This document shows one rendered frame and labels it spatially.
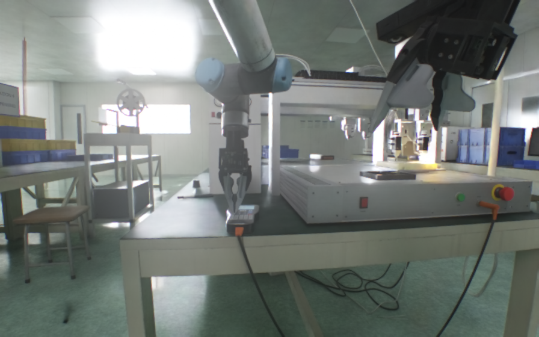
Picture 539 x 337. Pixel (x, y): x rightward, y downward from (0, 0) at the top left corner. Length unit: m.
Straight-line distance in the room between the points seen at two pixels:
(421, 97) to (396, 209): 0.47
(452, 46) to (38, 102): 9.56
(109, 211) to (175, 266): 2.53
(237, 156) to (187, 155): 7.55
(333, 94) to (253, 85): 0.59
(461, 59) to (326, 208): 0.45
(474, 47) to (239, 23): 0.35
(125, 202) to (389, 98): 2.89
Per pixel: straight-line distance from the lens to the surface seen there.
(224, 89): 0.64
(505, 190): 0.96
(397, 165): 1.04
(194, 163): 8.18
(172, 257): 0.65
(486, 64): 0.39
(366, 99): 1.20
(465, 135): 4.04
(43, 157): 4.26
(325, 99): 1.13
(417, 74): 0.37
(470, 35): 0.37
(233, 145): 0.67
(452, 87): 0.44
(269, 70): 0.58
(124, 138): 2.94
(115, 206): 3.11
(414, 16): 0.41
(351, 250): 0.69
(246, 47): 0.54
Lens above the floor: 0.96
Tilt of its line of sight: 5 degrees down
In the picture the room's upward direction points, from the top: straight up
